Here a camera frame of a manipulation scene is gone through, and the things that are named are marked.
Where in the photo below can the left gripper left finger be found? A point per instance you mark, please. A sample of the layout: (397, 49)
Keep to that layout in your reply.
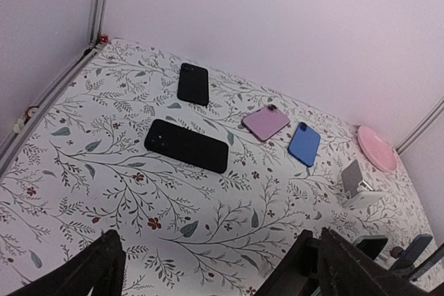
(96, 270)

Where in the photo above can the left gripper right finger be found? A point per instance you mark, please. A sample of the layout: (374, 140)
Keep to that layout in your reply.
(345, 270)

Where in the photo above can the black phone teal edge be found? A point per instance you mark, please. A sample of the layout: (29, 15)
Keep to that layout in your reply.
(371, 246)

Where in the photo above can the black phone blue edge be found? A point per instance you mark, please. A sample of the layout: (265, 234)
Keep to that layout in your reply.
(404, 258)

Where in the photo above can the white flat folding stand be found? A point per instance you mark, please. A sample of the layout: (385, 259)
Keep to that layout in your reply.
(358, 193)

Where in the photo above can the blue phone face down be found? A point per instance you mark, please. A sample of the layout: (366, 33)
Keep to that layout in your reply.
(304, 144)

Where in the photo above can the pink phone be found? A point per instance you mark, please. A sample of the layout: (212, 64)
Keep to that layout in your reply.
(266, 122)

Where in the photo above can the small black phone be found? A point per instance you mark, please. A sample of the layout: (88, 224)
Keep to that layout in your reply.
(193, 84)

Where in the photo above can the pink plastic plate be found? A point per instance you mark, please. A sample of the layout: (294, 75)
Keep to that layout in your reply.
(377, 150)

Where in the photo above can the floral patterned table mat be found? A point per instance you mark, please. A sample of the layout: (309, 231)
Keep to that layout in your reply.
(186, 230)

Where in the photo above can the right aluminium frame post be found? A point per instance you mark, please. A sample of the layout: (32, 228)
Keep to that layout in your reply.
(424, 124)

